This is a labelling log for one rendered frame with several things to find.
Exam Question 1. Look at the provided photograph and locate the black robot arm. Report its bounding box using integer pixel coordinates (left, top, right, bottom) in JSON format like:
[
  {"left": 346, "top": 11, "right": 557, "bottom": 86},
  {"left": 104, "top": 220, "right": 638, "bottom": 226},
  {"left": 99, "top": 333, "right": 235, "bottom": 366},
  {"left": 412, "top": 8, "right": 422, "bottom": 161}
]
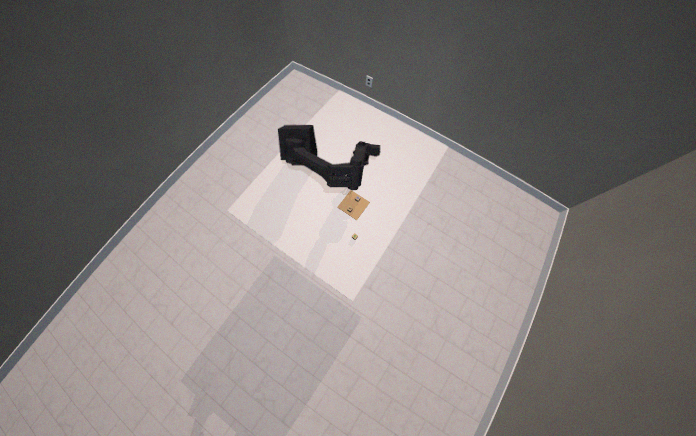
[{"left": 283, "top": 131, "right": 380, "bottom": 190}]

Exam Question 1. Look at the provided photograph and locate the tan mat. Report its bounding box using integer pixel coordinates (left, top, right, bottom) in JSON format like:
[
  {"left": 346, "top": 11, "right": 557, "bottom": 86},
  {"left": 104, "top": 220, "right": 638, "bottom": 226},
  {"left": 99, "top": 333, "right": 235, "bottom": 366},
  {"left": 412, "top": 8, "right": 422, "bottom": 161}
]
[{"left": 337, "top": 190, "right": 370, "bottom": 220}]

